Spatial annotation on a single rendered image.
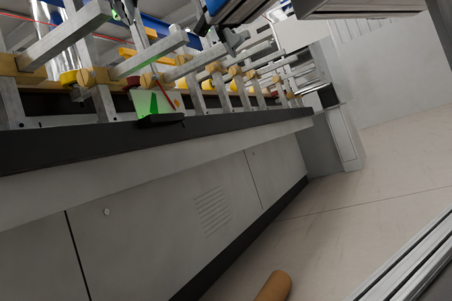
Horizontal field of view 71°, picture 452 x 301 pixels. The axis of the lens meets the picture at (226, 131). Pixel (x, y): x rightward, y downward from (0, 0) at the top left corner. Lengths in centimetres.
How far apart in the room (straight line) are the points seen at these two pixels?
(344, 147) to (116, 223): 248
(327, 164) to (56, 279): 282
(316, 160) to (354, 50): 647
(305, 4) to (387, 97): 902
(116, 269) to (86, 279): 11
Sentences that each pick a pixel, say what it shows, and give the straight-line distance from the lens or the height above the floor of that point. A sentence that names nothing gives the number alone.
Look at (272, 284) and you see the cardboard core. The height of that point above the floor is 8.
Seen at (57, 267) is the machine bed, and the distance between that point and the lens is 101.
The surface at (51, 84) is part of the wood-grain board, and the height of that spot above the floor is 89.
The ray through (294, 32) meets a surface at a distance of 333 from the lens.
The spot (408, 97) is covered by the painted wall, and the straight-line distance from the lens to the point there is 950.
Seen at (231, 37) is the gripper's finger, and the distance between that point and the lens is 103.
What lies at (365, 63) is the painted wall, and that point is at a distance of 954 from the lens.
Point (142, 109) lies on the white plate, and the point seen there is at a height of 73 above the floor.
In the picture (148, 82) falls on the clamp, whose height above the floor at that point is 83.
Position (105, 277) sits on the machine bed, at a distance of 110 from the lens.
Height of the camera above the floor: 53
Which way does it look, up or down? 4 degrees up
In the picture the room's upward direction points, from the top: 18 degrees counter-clockwise
